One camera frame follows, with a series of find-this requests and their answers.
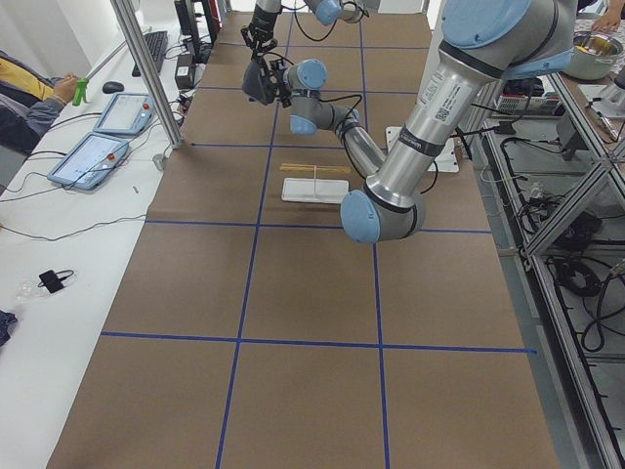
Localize steel bowl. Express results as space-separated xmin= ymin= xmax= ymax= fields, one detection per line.
xmin=563 ymin=30 xmax=624 ymax=81

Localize black power adapter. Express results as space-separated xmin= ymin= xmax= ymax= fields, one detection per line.
xmin=175 ymin=53 xmax=196 ymax=90

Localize far blue teach pendant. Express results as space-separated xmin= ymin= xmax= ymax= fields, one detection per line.
xmin=94 ymin=92 xmax=153 ymax=137

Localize aluminium frame post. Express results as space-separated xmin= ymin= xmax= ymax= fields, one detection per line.
xmin=110 ymin=0 xmax=183 ymax=149

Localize near blue teach pendant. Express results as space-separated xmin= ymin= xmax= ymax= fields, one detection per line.
xmin=47 ymin=132 xmax=129 ymax=191

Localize small black device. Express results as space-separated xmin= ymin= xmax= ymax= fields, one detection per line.
xmin=38 ymin=269 xmax=75 ymax=294

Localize person's hand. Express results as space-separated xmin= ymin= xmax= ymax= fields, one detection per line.
xmin=53 ymin=73 xmax=79 ymax=103

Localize black computer mouse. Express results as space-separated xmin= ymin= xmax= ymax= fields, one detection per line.
xmin=102 ymin=81 xmax=125 ymax=94

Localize person forearm grey sleeve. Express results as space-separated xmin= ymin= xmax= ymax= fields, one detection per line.
xmin=1 ymin=95 xmax=63 ymax=153

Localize black keyboard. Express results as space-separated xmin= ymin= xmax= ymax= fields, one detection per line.
xmin=144 ymin=31 xmax=169 ymax=73

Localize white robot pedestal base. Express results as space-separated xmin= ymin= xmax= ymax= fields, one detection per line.
xmin=417 ymin=1 xmax=459 ymax=173

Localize green plastic clamp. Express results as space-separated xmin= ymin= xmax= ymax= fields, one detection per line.
xmin=72 ymin=78 xmax=90 ymax=107

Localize white towel rack base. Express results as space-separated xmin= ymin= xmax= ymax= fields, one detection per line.
xmin=281 ymin=178 xmax=350 ymax=204

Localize grey towel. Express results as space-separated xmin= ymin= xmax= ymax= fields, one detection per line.
xmin=241 ymin=58 xmax=275 ymax=106

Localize blue teach pendant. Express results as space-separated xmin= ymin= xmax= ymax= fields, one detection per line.
xmin=47 ymin=132 xmax=129 ymax=191
xmin=94 ymin=92 xmax=153 ymax=137

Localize wooden rack rod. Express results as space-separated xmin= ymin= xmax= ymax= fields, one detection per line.
xmin=279 ymin=165 xmax=352 ymax=174
xmin=280 ymin=162 xmax=352 ymax=171

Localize left wooden rack rod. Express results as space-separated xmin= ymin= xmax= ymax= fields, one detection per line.
xmin=279 ymin=165 xmax=352 ymax=174

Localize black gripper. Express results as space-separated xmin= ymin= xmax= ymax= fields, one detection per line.
xmin=240 ymin=23 xmax=278 ymax=54
xmin=273 ymin=68 xmax=292 ymax=108

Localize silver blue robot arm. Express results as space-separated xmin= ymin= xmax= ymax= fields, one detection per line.
xmin=240 ymin=0 xmax=381 ymax=57
xmin=281 ymin=1 xmax=577 ymax=243

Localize right wooden rack rod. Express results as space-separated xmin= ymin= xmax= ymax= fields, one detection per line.
xmin=280 ymin=162 xmax=352 ymax=171

